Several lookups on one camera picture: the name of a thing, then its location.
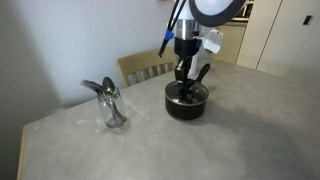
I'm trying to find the silver microwave oven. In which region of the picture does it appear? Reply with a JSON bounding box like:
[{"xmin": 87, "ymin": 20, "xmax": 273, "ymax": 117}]
[{"xmin": 232, "ymin": 0, "xmax": 255, "ymax": 20}]

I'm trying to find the clear glass jar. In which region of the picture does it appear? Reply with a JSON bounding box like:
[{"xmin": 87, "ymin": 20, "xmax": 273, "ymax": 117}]
[{"xmin": 96, "ymin": 87, "xmax": 128, "ymax": 129}]

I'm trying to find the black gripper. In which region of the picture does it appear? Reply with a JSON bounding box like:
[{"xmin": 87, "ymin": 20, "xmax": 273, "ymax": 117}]
[{"xmin": 173, "ymin": 35, "xmax": 202, "ymax": 100}]

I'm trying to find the cream kitchen cabinet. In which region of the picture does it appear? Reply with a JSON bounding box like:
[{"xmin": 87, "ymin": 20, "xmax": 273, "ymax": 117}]
[{"xmin": 213, "ymin": 22, "xmax": 248, "ymax": 65}]

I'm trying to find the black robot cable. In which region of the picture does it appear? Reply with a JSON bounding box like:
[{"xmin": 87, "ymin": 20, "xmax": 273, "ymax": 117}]
[{"xmin": 157, "ymin": 0, "xmax": 188, "ymax": 58}]

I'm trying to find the metal spoon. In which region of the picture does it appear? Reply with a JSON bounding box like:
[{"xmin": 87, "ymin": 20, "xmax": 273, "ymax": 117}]
[{"xmin": 101, "ymin": 76, "xmax": 126, "ymax": 122}]

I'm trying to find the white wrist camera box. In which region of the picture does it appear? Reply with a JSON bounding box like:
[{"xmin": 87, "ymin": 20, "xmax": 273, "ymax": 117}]
[{"xmin": 200, "ymin": 28, "xmax": 224, "ymax": 55}]

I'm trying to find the white closet door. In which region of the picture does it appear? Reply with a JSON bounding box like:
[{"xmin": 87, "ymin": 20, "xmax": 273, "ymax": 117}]
[{"xmin": 235, "ymin": 0, "xmax": 320, "ymax": 80}]

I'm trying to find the black door plate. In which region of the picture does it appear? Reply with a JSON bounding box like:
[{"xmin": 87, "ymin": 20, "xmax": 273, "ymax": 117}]
[{"xmin": 302, "ymin": 15, "xmax": 313, "ymax": 27}]

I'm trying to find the black saucepan with handle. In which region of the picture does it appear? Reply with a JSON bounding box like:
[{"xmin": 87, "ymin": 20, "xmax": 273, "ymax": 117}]
[{"xmin": 164, "ymin": 63, "xmax": 212, "ymax": 121}]

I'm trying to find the metal fork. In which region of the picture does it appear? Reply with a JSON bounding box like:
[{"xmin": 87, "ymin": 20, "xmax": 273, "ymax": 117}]
[
  {"xmin": 81, "ymin": 79, "xmax": 108, "ymax": 94},
  {"xmin": 79, "ymin": 81, "xmax": 108, "ymax": 98}
]

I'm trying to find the light wooden slat-back chair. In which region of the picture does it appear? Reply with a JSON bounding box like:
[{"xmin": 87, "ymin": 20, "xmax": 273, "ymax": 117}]
[{"xmin": 116, "ymin": 47, "xmax": 178, "ymax": 88}]

